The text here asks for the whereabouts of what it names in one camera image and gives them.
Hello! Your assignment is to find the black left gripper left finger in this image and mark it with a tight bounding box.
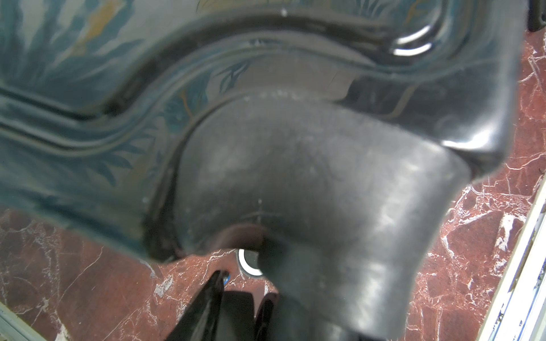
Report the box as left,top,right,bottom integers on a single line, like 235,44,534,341
166,270,229,341

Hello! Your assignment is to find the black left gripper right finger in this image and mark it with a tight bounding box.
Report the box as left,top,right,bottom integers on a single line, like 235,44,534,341
254,292,279,341

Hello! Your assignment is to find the silver space-print hard suitcase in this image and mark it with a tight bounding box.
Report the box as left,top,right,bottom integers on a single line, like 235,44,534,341
1,1,545,340

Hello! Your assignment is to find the aluminium front rail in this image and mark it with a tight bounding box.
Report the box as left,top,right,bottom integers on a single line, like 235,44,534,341
477,180,545,340

